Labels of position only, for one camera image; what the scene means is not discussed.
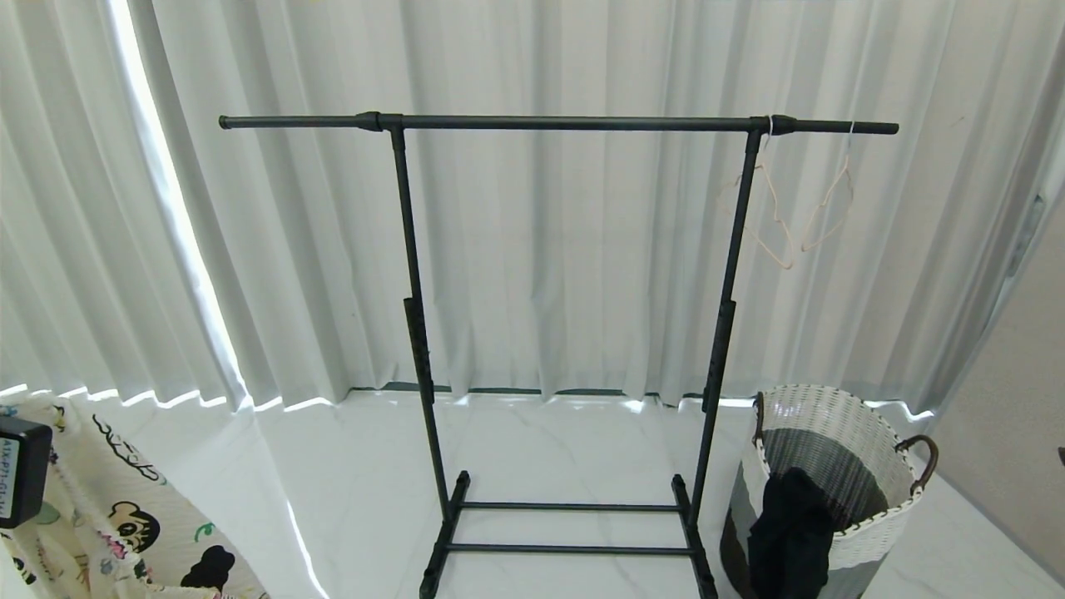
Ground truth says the black garment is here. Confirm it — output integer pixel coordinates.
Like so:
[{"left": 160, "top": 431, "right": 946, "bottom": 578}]
[{"left": 747, "top": 468, "right": 835, "bottom": 599}]

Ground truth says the white laundry basket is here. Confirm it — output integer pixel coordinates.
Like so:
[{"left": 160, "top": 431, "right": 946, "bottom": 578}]
[{"left": 720, "top": 384, "right": 939, "bottom": 599}]

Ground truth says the cream printed garment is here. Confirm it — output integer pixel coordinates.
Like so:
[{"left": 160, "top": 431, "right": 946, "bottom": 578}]
[{"left": 0, "top": 398, "right": 271, "bottom": 599}]

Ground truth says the black clothes rack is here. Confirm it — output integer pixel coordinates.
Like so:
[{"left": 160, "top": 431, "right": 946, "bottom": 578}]
[{"left": 219, "top": 112, "right": 899, "bottom": 599}]

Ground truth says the pink clothes hanger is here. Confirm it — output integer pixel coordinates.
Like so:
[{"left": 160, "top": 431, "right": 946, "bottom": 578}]
[
  {"left": 800, "top": 125, "right": 856, "bottom": 252},
  {"left": 718, "top": 133, "right": 797, "bottom": 271}
]

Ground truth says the white curtain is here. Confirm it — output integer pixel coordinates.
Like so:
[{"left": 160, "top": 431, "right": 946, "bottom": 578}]
[{"left": 0, "top": 0, "right": 1065, "bottom": 413}]

